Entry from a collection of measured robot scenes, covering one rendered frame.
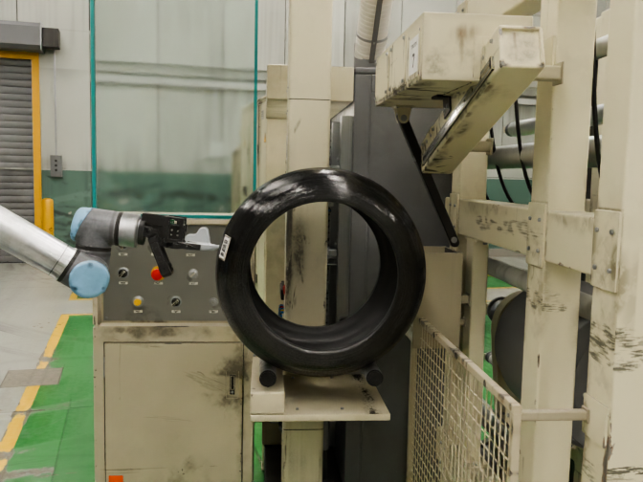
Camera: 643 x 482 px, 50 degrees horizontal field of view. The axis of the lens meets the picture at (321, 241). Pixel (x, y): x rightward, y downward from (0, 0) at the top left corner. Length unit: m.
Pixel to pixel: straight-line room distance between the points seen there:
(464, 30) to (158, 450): 1.74
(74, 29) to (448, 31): 9.94
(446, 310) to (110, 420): 1.21
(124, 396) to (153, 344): 0.21
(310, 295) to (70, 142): 9.09
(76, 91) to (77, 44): 0.69
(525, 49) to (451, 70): 0.16
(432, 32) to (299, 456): 1.37
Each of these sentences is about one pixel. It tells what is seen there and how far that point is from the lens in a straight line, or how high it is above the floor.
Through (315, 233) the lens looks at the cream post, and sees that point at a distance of 2.11.
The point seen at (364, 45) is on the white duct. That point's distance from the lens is 2.70.
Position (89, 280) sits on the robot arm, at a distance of 1.71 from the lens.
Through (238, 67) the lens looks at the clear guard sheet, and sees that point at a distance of 2.40.
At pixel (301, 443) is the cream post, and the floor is 0.58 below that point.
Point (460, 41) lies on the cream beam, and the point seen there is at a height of 1.72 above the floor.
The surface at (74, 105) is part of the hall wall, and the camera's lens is 11.05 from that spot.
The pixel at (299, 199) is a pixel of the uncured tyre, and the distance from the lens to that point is 1.72.
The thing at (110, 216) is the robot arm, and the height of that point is 1.31.
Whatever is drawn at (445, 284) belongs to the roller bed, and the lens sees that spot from 2.13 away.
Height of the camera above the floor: 1.43
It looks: 6 degrees down
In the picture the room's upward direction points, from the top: 1 degrees clockwise
